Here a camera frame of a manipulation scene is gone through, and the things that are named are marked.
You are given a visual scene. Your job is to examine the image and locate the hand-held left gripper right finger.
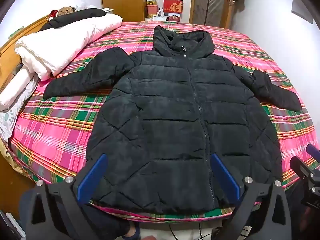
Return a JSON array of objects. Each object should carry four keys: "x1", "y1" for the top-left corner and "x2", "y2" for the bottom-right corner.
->
[{"x1": 211, "y1": 153, "x2": 293, "y2": 240}]

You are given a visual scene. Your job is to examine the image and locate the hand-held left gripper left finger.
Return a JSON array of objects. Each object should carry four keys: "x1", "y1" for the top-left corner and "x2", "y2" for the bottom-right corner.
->
[{"x1": 28, "y1": 153, "x2": 108, "y2": 240}]

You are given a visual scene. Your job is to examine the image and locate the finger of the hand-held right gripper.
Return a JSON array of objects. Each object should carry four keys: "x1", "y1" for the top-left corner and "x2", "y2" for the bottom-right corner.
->
[
  {"x1": 306, "y1": 143, "x2": 320, "y2": 158},
  {"x1": 289, "y1": 156, "x2": 320, "y2": 180}
]

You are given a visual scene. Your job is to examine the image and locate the black puffer jacket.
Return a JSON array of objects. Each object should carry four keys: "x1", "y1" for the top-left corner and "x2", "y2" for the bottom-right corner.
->
[{"x1": 43, "y1": 25, "x2": 302, "y2": 215}]

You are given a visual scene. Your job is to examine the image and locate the pink plaid bedsheet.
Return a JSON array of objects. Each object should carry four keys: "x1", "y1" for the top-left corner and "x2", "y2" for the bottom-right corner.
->
[{"x1": 7, "y1": 20, "x2": 318, "y2": 223}]

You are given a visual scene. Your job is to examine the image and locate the person's foot in slipper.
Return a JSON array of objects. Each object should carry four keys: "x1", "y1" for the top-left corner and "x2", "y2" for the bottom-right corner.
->
[{"x1": 122, "y1": 225, "x2": 141, "y2": 240}]

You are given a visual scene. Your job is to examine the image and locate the paw print pillow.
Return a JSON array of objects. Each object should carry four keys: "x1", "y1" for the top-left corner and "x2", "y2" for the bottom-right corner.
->
[{"x1": 0, "y1": 80, "x2": 39, "y2": 142}]

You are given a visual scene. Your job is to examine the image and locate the rolled white blanket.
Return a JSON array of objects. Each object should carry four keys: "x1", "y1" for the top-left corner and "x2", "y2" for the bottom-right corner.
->
[{"x1": 0, "y1": 65, "x2": 38, "y2": 112}]

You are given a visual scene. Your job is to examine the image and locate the white quilt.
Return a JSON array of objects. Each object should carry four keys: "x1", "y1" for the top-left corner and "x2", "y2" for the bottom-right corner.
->
[{"x1": 14, "y1": 14, "x2": 123, "y2": 82}]

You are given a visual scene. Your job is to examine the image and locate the grey paper sheet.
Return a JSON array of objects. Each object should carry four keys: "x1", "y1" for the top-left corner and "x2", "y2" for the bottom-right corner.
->
[{"x1": 291, "y1": 0, "x2": 314, "y2": 25}]

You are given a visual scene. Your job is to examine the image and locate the wooden headboard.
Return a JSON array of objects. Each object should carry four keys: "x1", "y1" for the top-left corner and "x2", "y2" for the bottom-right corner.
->
[{"x1": 0, "y1": 14, "x2": 52, "y2": 90}]

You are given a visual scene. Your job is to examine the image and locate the brown stuffed toy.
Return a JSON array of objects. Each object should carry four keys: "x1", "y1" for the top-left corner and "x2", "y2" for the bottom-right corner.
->
[{"x1": 57, "y1": 6, "x2": 76, "y2": 16}]

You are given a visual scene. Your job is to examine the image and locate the white bag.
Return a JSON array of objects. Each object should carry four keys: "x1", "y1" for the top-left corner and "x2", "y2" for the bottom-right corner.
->
[{"x1": 152, "y1": 9, "x2": 167, "y2": 22}]

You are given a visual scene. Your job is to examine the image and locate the wooden door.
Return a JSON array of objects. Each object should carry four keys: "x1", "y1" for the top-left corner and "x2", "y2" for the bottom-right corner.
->
[{"x1": 189, "y1": 0, "x2": 237, "y2": 28}]

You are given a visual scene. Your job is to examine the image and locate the pink container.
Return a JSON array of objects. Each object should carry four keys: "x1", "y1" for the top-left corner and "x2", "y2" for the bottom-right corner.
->
[{"x1": 146, "y1": 4, "x2": 158, "y2": 19}]

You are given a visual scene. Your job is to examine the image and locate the large red box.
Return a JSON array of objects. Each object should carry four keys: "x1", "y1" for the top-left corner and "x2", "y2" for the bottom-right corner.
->
[{"x1": 163, "y1": 0, "x2": 185, "y2": 15}]

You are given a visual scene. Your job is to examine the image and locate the wooden wardrobe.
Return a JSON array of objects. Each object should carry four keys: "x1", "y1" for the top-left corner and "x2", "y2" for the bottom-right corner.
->
[{"x1": 100, "y1": 0, "x2": 148, "y2": 22}]

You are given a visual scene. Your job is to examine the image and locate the black cable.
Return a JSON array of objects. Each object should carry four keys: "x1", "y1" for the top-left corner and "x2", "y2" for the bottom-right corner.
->
[{"x1": 167, "y1": 223, "x2": 209, "y2": 240}]

